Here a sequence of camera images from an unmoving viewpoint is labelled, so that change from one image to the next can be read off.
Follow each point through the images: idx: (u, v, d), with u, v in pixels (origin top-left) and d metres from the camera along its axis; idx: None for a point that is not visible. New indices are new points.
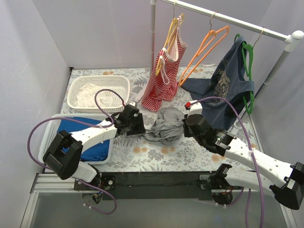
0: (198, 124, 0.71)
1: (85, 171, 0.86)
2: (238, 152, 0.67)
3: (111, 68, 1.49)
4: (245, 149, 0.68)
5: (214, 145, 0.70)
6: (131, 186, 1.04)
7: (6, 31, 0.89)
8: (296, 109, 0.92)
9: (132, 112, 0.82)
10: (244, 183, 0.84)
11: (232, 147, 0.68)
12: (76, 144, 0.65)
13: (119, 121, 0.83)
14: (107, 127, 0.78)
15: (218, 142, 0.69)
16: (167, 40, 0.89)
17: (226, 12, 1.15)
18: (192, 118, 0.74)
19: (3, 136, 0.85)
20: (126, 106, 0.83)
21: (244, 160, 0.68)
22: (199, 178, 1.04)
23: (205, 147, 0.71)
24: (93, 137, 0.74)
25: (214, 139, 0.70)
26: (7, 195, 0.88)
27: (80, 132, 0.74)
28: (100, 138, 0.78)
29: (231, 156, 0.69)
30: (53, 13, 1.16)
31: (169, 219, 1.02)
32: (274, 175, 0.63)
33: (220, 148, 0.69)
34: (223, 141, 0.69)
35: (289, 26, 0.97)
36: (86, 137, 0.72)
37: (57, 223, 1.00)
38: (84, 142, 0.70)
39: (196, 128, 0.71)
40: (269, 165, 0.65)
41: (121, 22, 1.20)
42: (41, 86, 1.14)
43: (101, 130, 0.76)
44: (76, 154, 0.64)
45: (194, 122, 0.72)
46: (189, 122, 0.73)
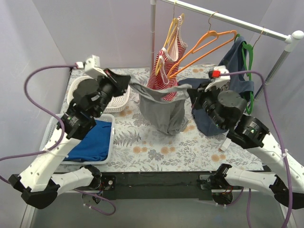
0: (236, 107, 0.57)
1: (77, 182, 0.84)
2: (270, 153, 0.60)
3: (111, 68, 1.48)
4: (278, 149, 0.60)
5: (243, 137, 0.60)
6: (131, 186, 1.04)
7: (6, 31, 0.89)
8: (297, 109, 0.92)
9: (86, 97, 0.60)
10: (243, 183, 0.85)
11: (265, 144, 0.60)
12: (24, 194, 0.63)
13: (76, 117, 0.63)
14: (57, 146, 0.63)
15: (251, 136, 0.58)
16: (167, 40, 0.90)
17: (226, 12, 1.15)
18: (225, 98, 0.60)
19: (3, 136, 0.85)
20: (73, 94, 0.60)
21: (271, 160, 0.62)
22: (199, 178, 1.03)
23: (232, 136, 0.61)
24: (43, 172, 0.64)
25: (244, 128, 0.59)
26: (7, 195, 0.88)
27: (29, 170, 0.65)
28: (60, 159, 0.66)
29: (258, 151, 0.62)
30: (53, 13, 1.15)
31: (169, 219, 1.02)
32: (300, 184, 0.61)
33: (251, 141, 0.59)
34: (256, 136, 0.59)
35: (290, 27, 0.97)
36: (35, 176, 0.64)
37: (57, 223, 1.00)
38: (33, 185, 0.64)
39: (230, 112, 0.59)
40: (297, 172, 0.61)
41: (121, 22, 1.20)
42: (41, 86, 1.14)
43: (52, 155, 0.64)
44: (31, 200, 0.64)
45: (232, 103, 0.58)
46: (227, 103, 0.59)
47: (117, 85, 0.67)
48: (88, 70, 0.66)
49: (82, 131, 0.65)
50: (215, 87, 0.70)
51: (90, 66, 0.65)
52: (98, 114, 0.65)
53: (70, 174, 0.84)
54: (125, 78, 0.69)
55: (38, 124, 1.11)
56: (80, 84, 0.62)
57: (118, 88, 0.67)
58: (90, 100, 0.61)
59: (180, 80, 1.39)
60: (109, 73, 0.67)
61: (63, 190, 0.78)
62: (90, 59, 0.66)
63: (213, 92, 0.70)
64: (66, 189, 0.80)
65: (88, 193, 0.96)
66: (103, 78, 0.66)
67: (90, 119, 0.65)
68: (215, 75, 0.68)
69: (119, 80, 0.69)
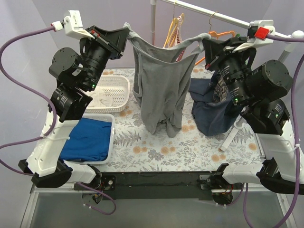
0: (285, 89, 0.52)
1: (83, 174, 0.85)
2: (285, 142, 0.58)
3: (111, 68, 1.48)
4: (292, 139, 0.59)
5: (266, 122, 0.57)
6: (131, 186, 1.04)
7: (5, 31, 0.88)
8: None
9: (68, 72, 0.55)
10: (237, 178, 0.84)
11: (283, 132, 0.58)
12: (34, 180, 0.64)
13: (65, 96, 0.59)
14: (52, 130, 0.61)
15: (276, 123, 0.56)
16: (167, 39, 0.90)
17: (226, 12, 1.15)
18: (277, 71, 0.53)
19: (3, 136, 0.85)
20: (51, 72, 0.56)
21: (282, 148, 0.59)
22: (199, 178, 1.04)
23: (254, 118, 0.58)
24: (46, 157, 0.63)
25: (269, 112, 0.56)
26: (7, 195, 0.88)
27: (33, 156, 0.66)
28: (61, 141, 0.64)
29: (274, 138, 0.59)
30: (53, 13, 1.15)
31: (169, 219, 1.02)
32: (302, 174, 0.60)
33: (272, 128, 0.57)
34: (278, 121, 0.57)
35: (289, 27, 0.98)
36: (40, 162, 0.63)
37: (57, 223, 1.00)
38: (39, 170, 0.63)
39: (267, 89, 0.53)
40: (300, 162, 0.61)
41: (121, 22, 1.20)
42: (41, 86, 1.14)
43: (50, 139, 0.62)
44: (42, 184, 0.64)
45: (278, 80, 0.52)
46: (275, 79, 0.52)
47: (110, 45, 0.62)
48: (69, 32, 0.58)
49: (76, 110, 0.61)
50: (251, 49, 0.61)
51: (70, 28, 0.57)
52: (90, 87, 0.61)
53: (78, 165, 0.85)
54: (121, 33, 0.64)
55: (38, 124, 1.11)
56: (57, 59, 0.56)
57: (115, 48, 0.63)
58: (71, 74, 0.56)
59: None
60: (95, 34, 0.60)
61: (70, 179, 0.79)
62: (68, 17, 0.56)
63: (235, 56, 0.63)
64: (73, 179, 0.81)
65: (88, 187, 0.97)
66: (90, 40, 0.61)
67: (83, 96, 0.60)
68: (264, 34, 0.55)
69: (113, 38, 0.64)
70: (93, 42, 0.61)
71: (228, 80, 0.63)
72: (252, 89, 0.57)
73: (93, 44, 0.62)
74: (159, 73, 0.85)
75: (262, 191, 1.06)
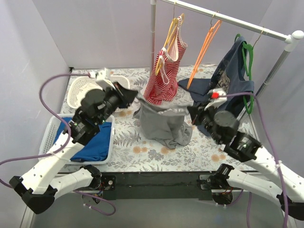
0: (230, 127, 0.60)
1: (76, 183, 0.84)
2: (263, 164, 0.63)
3: (111, 68, 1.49)
4: (271, 162, 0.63)
5: (238, 152, 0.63)
6: (131, 186, 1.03)
7: (6, 32, 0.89)
8: (296, 109, 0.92)
9: (94, 105, 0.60)
10: (245, 187, 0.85)
11: (257, 157, 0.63)
12: (25, 196, 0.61)
13: (82, 124, 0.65)
14: (62, 149, 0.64)
15: (245, 150, 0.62)
16: (167, 39, 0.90)
17: (226, 12, 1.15)
18: (223, 117, 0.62)
19: (3, 136, 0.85)
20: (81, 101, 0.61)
21: (266, 171, 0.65)
22: (199, 178, 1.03)
23: (227, 150, 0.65)
24: (46, 175, 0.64)
25: (238, 144, 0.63)
26: (7, 195, 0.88)
27: (31, 171, 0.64)
28: (62, 164, 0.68)
29: (252, 164, 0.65)
30: (53, 13, 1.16)
31: (169, 219, 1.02)
32: (297, 192, 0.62)
33: (244, 156, 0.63)
34: (249, 150, 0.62)
35: (289, 27, 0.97)
36: (39, 177, 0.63)
37: (57, 223, 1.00)
38: (35, 187, 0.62)
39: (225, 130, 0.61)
40: (293, 181, 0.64)
41: (121, 22, 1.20)
42: (41, 87, 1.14)
43: (56, 159, 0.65)
44: (32, 203, 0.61)
45: (226, 122, 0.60)
46: (221, 121, 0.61)
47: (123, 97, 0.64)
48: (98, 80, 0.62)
49: (89, 136, 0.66)
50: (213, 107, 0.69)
51: (100, 78, 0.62)
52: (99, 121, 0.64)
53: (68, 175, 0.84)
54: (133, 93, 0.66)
55: (38, 124, 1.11)
56: (87, 93, 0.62)
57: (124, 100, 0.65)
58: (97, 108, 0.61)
59: (180, 80, 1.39)
60: (117, 87, 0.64)
61: (62, 192, 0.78)
62: (102, 70, 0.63)
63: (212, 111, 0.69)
64: (65, 192, 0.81)
65: (88, 193, 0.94)
66: (111, 90, 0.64)
67: (94, 127, 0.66)
68: (214, 97, 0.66)
69: None
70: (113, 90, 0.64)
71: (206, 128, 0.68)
72: (217, 130, 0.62)
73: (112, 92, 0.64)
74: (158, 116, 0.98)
75: None
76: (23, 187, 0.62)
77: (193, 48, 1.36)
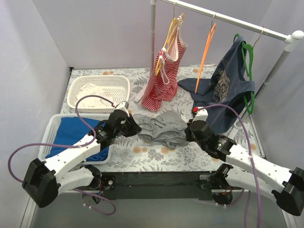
0: (201, 129, 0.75)
1: (77, 182, 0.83)
2: (238, 157, 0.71)
3: (111, 68, 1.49)
4: (245, 155, 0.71)
5: (216, 151, 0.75)
6: (131, 186, 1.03)
7: (6, 32, 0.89)
8: (296, 109, 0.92)
9: (118, 119, 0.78)
10: (244, 186, 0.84)
11: (232, 153, 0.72)
12: (49, 175, 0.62)
13: (105, 132, 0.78)
14: (87, 145, 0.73)
15: (220, 148, 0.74)
16: (167, 39, 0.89)
17: (226, 12, 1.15)
18: (195, 123, 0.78)
19: (3, 136, 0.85)
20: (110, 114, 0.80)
21: (244, 165, 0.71)
22: (199, 178, 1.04)
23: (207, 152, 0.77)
24: (69, 163, 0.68)
25: (216, 145, 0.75)
26: (7, 195, 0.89)
27: (55, 157, 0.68)
28: (80, 159, 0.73)
29: (231, 161, 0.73)
30: (53, 13, 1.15)
31: (169, 219, 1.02)
32: (273, 180, 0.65)
33: (221, 154, 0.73)
34: (224, 147, 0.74)
35: (290, 26, 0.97)
36: (62, 163, 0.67)
37: (57, 223, 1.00)
38: (58, 170, 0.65)
39: (199, 134, 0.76)
40: (268, 169, 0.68)
41: (121, 22, 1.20)
42: (41, 86, 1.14)
43: (81, 150, 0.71)
44: (51, 185, 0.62)
45: (199, 126, 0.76)
46: (193, 127, 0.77)
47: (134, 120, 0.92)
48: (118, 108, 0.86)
49: (106, 144, 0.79)
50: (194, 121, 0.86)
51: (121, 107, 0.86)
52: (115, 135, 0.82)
53: (71, 174, 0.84)
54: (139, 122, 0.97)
55: (38, 124, 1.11)
56: (114, 111, 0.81)
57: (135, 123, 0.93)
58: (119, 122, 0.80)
59: (180, 80, 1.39)
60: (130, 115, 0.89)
61: (63, 188, 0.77)
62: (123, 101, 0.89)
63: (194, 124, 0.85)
64: (66, 189, 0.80)
65: (88, 193, 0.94)
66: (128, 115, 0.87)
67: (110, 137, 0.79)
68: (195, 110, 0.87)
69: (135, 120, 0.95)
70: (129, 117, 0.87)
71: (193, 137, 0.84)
72: (197, 135, 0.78)
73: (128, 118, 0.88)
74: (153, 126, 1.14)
75: None
76: (45, 168, 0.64)
77: (193, 48, 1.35)
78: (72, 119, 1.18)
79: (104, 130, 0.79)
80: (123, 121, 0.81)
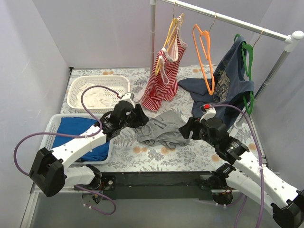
0: (217, 128, 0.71)
1: (80, 178, 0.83)
2: (247, 165, 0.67)
3: (111, 68, 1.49)
4: (255, 164, 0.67)
5: (226, 153, 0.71)
6: (131, 186, 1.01)
7: (5, 31, 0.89)
8: (296, 109, 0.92)
9: (124, 110, 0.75)
10: (244, 190, 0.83)
11: (242, 158, 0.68)
12: (56, 164, 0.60)
13: (110, 123, 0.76)
14: (94, 135, 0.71)
15: (230, 151, 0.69)
16: (167, 40, 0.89)
17: (226, 12, 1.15)
18: (212, 121, 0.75)
19: (3, 137, 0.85)
20: (116, 105, 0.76)
21: (251, 174, 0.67)
22: (199, 178, 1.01)
23: (217, 152, 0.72)
24: (76, 152, 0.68)
25: (228, 147, 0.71)
26: (7, 194, 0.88)
27: (63, 146, 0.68)
28: (87, 149, 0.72)
29: (238, 166, 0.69)
30: (52, 13, 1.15)
31: (168, 219, 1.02)
32: (278, 195, 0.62)
33: (231, 157, 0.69)
34: (236, 151, 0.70)
35: (289, 27, 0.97)
36: (70, 152, 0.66)
37: (58, 223, 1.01)
38: (65, 159, 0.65)
39: (213, 132, 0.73)
40: (275, 184, 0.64)
41: (121, 22, 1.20)
42: (41, 87, 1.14)
43: (87, 140, 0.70)
44: (58, 174, 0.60)
45: (215, 125, 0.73)
46: (210, 124, 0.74)
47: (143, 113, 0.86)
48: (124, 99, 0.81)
49: (111, 136, 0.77)
50: (205, 119, 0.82)
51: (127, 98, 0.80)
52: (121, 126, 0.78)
53: (75, 169, 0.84)
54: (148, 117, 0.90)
55: (38, 124, 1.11)
56: (119, 102, 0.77)
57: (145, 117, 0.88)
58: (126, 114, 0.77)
59: (180, 80, 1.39)
60: (137, 106, 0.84)
61: (67, 182, 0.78)
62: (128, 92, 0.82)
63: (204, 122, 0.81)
64: (69, 184, 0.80)
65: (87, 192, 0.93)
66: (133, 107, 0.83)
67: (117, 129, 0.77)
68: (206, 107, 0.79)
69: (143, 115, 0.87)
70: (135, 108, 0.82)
71: (204, 136, 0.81)
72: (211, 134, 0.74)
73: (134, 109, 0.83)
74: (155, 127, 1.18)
75: None
76: (52, 157, 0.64)
77: (193, 47, 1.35)
78: (72, 119, 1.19)
79: (109, 122, 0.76)
80: (128, 112, 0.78)
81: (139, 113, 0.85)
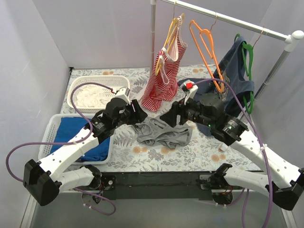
0: (214, 106, 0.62)
1: (78, 181, 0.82)
2: (248, 146, 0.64)
3: (111, 68, 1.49)
4: (256, 144, 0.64)
5: (223, 133, 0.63)
6: (131, 186, 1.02)
7: (5, 31, 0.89)
8: (296, 109, 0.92)
9: (116, 109, 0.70)
10: (242, 183, 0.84)
11: (242, 139, 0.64)
12: (43, 178, 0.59)
13: (102, 123, 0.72)
14: (83, 140, 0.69)
15: (229, 131, 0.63)
16: (167, 40, 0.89)
17: (226, 12, 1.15)
18: (206, 97, 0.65)
19: (3, 136, 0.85)
20: (107, 104, 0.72)
21: (252, 155, 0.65)
22: (199, 178, 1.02)
23: (214, 133, 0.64)
24: (65, 161, 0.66)
25: (224, 126, 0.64)
26: (7, 194, 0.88)
27: (51, 156, 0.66)
28: (78, 155, 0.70)
29: (238, 147, 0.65)
30: (53, 13, 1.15)
31: (168, 219, 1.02)
32: (280, 176, 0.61)
33: (229, 137, 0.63)
34: (233, 131, 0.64)
35: (289, 27, 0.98)
36: (58, 162, 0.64)
37: (57, 223, 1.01)
38: (53, 171, 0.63)
39: (209, 110, 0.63)
40: (278, 165, 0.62)
41: (121, 22, 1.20)
42: (41, 86, 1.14)
43: (76, 147, 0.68)
44: (48, 186, 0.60)
45: (211, 103, 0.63)
46: (205, 101, 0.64)
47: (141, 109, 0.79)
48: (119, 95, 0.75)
49: (104, 136, 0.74)
50: (191, 99, 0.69)
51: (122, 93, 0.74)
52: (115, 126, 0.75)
53: (71, 172, 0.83)
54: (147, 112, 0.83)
55: (38, 124, 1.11)
56: (111, 100, 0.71)
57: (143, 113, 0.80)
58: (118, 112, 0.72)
59: (180, 80, 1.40)
60: (132, 103, 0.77)
61: (64, 189, 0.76)
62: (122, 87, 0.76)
63: (193, 103, 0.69)
64: (67, 188, 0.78)
65: (88, 192, 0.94)
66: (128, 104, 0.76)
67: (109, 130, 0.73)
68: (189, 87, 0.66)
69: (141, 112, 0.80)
70: (129, 105, 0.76)
71: (195, 118, 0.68)
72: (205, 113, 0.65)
73: (128, 106, 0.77)
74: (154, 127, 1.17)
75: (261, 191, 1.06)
76: (40, 170, 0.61)
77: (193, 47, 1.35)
78: (72, 119, 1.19)
79: (101, 122, 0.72)
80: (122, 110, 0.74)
81: (137, 111, 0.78)
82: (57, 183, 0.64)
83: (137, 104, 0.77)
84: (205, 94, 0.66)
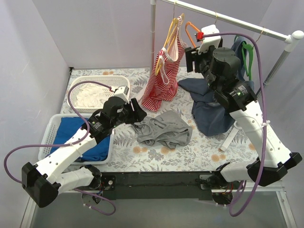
0: (228, 63, 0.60)
1: (77, 181, 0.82)
2: (250, 118, 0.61)
3: (111, 68, 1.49)
4: (259, 118, 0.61)
5: (228, 97, 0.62)
6: (131, 186, 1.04)
7: (6, 31, 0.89)
8: (296, 109, 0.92)
9: (114, 109, 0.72)
10: (235, 175, 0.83)
11: (248, 109, 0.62)
12: (40, 181, 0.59)
13: (99, 123, 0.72)
14: (80, 141, 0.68)
15: (235, 97, 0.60)
16: (167, 40, 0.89)
17: (226, 12, 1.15)
18: (222, 53, 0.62)
19: (3, 137, 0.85)
20: (108, 100, 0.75)
21: (251, 128, 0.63)
22: (199, 178, 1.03)
23: (219, 94, 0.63)
24: (62, 163, 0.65)
25: (232, 90, 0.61)
26: (7, 194, 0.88)
27: (48, 158, 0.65)
28: (75, 156, 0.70)
29: (240, 116, 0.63)
30: (53, 13, 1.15)
31: (169, 219, 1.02)
32: (271, 156, 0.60)
33: (233, 103, 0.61)
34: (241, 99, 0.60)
35: (290, 27, 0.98)
36: (54, 165, 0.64)
37: (58, 222, 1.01)
38: (50, 173, 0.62)
39: (221, 68, 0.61)
40: (272, 144, 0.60)
41: (121, 22, 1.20)
42: (41, 87, 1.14)
43: (73, 148, 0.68)
44: (45, 190, 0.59)
45: (225, 59, 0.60)
46: (220, 57, 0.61)
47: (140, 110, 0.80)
48: (118, 93, 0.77)
49: (102, 136, 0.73)
50: (213, 46, 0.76)
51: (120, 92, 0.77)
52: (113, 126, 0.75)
53: (70, 174, 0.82)
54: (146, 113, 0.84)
55: (38, 124, 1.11)
56: (109, 99, 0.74)
57: (143, 113, 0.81)
58: (117, 111, 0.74)
59: (180, 80, 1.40)
60: (131, 102, 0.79)
61: (64, 189, 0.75)
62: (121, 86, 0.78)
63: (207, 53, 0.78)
64: (67, 189, 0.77)
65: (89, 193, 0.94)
66: (127, 103, 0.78)
67: (107, 130, 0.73)
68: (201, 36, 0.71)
69: (141, 113, 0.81)
70: (128, 104, 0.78)
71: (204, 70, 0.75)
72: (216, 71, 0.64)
73: (127, 105, 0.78)
74: (154, 127, 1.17)
75: (262, 191, 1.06)
76: (38, 172, 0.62)
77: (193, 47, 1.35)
78: (71, 120, 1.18)
79: (99, 122, 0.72)
80: (120, 110, 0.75)
81: (135, 109, 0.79)
82: (56, 185, 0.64)
83: (136, 104, 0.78)
84: (223, 50, 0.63)
